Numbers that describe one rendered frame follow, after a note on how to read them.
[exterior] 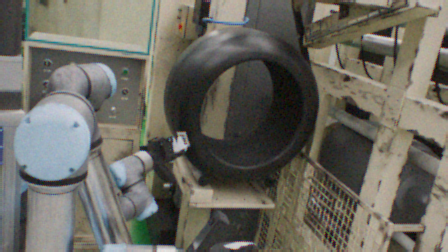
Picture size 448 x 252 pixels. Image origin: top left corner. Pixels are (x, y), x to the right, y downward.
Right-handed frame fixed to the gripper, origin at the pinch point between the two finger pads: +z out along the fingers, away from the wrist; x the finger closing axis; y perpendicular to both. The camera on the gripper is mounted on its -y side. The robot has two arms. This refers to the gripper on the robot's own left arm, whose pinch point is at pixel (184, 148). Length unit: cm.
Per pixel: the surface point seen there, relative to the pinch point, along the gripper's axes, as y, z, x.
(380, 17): 32, 37, -65
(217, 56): 30.1, 9.9, -15.5
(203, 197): -22.8, 7.4, 2.6
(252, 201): -31.9, 25.4, -7.7
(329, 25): 32, 57, -40
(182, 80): 24.2, 3.0, -3.4
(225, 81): 17, 47, 9
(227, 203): -28.6, 15.3, -2.3
